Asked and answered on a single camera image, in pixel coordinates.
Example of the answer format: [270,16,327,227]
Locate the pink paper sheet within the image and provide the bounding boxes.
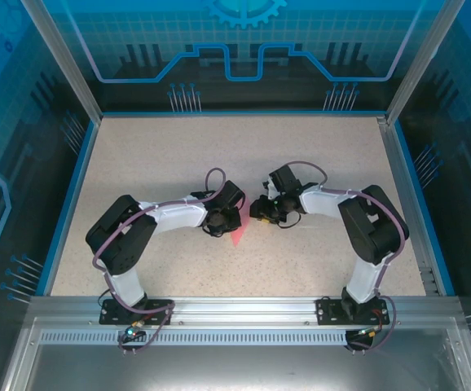
[230,198,257,248]

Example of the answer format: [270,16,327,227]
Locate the grey metal panel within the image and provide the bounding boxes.
[0,316,471,391]

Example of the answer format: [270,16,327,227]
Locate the aluminium mounting rail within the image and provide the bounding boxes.
[27,296,460,323]

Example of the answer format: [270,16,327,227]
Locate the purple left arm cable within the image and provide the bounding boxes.
[92,168,231,354]

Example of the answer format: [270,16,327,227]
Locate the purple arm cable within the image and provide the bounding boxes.
[92,168,231,354]
[284,160,411,354]

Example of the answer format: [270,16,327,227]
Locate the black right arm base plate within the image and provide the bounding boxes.
[315,296,387,326]

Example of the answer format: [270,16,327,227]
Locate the aluminium side rail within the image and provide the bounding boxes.
[375,115,441,297]

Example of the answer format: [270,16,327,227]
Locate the slotted grey cable duct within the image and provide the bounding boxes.
[39,330,451,347]

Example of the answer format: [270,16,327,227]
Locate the cable connector with green light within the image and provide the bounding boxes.
[123,320,146,340]

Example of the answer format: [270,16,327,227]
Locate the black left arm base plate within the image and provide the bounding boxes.
[99,298,175,326]

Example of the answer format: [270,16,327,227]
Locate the cable connector with orange wires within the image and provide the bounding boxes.
[355,325,385,338]

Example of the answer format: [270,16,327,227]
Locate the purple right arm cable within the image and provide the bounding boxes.
[284,160,411,354]

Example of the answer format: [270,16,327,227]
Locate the aluminium frame post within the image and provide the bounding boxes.
[20,0,105,122]
[384,0,467,125]

